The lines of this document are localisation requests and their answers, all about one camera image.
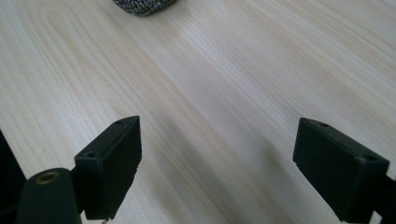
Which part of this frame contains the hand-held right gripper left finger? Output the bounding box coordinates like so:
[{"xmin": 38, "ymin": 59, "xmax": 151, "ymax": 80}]
[{"xmin": 74, "ymin": 115, "xmax": 143, "ymax": 221}]

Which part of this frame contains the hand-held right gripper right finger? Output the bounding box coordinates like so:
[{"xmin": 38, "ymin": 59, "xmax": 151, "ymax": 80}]
[{"xmin": 292, "ymin": 117, "xmax": 390, "ymax": 224}]

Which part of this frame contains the grey speckled knitted cloth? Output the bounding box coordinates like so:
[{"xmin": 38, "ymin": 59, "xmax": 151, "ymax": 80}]
[{"xmin": 111, "ymin": 0, "xmax": 179, "ymax": 17}]

